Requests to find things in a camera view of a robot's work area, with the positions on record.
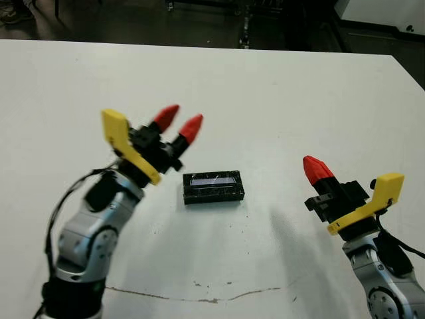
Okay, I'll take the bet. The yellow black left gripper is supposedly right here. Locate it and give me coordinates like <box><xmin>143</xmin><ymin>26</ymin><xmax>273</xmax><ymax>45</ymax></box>
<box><xmin>101</xmin><ymin>104</ymin><xmax>205</xmax><ymax>185</ymax></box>

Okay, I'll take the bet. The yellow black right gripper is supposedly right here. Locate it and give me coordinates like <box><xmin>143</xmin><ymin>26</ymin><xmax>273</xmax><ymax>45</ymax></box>
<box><xmin>302</xmin><ymin>156</ymin><xmax>405</xmax><ymax>235</ymax></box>

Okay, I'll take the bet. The small black rectangular device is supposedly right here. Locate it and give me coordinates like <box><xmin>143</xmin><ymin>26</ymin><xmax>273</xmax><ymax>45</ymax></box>
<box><xmin>181</xmin><ymin>169</ymin><xmax>246</xmax><ymax>206</ymax></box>

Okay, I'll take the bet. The small silver humanoid robot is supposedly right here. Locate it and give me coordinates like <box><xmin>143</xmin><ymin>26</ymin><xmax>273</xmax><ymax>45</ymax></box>
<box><xmin>239</xmin><ymin>11</ymin><xmax>252</xmax><ymax>50</ymax></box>

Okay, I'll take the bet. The white cabinet with caster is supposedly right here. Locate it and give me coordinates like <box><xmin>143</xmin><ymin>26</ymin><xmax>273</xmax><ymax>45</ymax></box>
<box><xmin>333</xmin><ymin>0</ymin><xmax>425</xmax><ymax>34</ymax></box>

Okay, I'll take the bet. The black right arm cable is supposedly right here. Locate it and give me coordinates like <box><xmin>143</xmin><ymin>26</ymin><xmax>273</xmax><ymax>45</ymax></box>
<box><xmin>373</xmin><ymin>212</ymin><xmax>425</xmax><ymax>259</ymax></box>

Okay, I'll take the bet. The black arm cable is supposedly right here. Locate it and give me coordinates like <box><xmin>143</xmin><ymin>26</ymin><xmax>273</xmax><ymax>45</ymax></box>
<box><xmin>373</xmin><ymin>212</ymin><xmax>425</xmax><ymax>259</ymax></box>
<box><xmin>44</xmin><ymin>167</ymin><xmax>116</xmax><ymax>319</ymax></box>

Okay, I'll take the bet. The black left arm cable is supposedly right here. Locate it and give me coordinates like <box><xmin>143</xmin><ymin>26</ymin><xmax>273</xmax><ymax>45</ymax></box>
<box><xmin>44</xmin><ymin>167</ymin><xmax>116</xmax><ymax>319</ymax></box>

